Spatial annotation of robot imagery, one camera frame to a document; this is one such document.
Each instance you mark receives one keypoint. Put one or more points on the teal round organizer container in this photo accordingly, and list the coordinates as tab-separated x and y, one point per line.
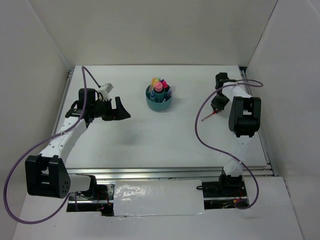
159	105

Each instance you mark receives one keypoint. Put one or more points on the blue cap spray bottle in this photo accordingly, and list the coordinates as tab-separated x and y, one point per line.
152	96

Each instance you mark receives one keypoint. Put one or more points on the blue refill pen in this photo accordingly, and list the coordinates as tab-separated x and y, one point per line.
165	99

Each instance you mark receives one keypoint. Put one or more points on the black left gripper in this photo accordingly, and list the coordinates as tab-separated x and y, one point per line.
118	113

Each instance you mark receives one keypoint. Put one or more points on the black gel pen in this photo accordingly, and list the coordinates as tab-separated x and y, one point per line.
173	87

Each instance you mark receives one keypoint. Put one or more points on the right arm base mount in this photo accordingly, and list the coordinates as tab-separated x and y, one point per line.
216	196

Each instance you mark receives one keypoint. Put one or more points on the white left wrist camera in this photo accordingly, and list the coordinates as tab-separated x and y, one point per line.
104	91

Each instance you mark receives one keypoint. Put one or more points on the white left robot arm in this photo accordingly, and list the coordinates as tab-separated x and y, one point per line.
46	174

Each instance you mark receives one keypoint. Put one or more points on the red gel pen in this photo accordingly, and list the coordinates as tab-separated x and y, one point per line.
208	116

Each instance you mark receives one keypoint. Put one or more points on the pink bottle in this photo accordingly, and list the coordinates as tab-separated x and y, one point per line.
158	87

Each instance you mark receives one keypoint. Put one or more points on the aluminium table frame rail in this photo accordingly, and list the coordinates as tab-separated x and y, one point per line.
153	144

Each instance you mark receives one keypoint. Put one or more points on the red refill pen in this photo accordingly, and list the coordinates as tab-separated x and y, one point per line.
170	94

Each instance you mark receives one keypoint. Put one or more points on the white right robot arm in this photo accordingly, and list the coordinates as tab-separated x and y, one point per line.
244	121

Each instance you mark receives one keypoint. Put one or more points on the yellow highlighter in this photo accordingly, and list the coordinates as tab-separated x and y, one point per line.
152	85

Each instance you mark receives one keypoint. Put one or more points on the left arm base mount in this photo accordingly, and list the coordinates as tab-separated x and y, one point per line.
99	198

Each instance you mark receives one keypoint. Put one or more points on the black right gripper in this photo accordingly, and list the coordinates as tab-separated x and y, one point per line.
215	105

